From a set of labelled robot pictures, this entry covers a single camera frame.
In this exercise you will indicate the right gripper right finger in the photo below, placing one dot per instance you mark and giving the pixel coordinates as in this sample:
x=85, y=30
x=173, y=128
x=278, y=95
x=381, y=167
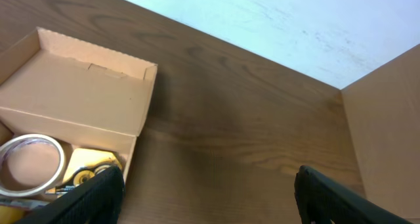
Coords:
x=321, y=200

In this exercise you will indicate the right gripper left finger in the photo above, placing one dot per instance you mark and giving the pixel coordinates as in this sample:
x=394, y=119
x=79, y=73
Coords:
x=96, y=201

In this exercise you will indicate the blue white marker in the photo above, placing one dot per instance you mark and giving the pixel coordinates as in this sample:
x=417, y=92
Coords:
x=23, y=204

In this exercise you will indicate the small yellow tape roll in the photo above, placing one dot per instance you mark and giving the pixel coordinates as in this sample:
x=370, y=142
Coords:
x=10, y=215

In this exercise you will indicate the large white tape roll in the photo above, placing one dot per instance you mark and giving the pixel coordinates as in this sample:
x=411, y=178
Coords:
x=29, y=139

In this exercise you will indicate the cardboard box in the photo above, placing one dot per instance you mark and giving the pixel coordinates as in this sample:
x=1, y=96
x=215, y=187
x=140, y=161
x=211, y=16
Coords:
x=80, y=94

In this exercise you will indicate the yellow sticky note pad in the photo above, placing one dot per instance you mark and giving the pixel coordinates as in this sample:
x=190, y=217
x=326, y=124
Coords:
x=83, y=157

